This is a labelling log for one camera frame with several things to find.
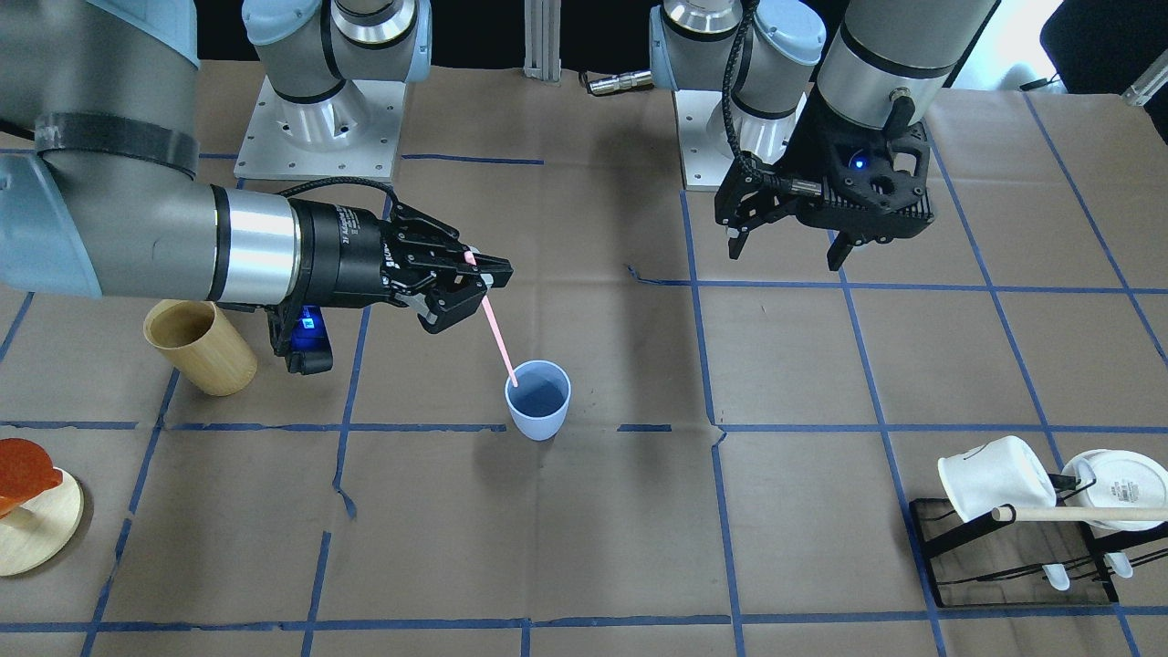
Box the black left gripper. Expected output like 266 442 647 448
714 96 934 274

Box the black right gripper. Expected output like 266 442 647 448
292 199 514 334

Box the pink chopstick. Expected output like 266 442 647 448
481 296 517 388

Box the light blue plastic cup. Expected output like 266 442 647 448
505 360 572 441

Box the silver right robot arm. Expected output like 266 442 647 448
4 1 513 333

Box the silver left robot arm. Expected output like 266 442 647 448
648 1 996 271

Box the bamboo wooden cup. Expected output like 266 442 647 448
142 299 257 396

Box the white mug on rack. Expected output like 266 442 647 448
1062 449 1167 509
937 435 1057 521

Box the orange mug on tree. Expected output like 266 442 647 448
1 437 63 518

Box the round wooden mug tree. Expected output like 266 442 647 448
1 466 85 578

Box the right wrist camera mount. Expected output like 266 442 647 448
264 305 333 375

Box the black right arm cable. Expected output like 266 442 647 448
278 177 401 220

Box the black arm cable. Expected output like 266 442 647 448
721 5 763 179
278 177 401 220

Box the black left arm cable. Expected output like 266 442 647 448
721 5 763 179

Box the aluminium frame post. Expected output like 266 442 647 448
522 0 562 87

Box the wooden rack handle rod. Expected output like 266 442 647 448
989 505 1167 523

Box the black wire mug rack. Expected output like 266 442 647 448
909 496 1118 609

